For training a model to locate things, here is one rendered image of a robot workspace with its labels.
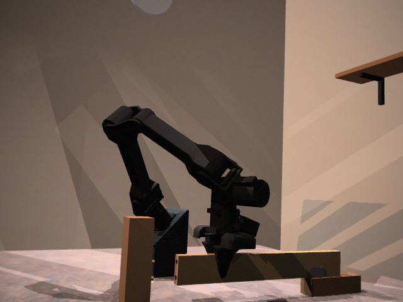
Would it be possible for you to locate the long brown wooden rail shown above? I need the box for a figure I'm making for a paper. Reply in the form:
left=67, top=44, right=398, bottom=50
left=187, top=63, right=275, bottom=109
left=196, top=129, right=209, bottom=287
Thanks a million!
left=174, top=250, right=341, bottom=286

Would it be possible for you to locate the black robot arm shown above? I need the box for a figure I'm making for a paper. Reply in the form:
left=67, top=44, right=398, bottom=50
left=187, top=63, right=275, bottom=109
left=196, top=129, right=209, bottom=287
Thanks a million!
left=102, top=106, right=270, bottom=231

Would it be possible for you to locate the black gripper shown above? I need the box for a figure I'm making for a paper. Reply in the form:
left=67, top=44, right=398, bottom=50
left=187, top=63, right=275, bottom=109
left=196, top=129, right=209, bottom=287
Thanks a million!
left=193, top=204, right=256, bottom=278

